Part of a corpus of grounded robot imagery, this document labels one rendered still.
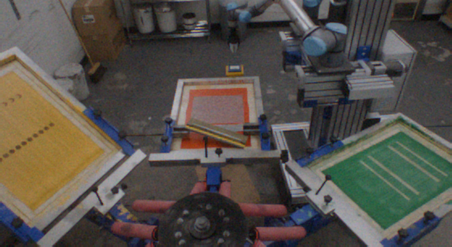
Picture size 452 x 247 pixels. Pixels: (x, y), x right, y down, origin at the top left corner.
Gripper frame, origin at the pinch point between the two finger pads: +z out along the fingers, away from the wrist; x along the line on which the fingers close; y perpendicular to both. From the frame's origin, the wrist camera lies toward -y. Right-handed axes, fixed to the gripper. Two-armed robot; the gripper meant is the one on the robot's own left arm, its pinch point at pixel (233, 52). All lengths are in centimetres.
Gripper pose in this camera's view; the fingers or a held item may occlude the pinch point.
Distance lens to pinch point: 254.7
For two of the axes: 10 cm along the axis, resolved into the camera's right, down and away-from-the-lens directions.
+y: 0.1, -6.3, 7.8
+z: 0.5, 7.8, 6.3
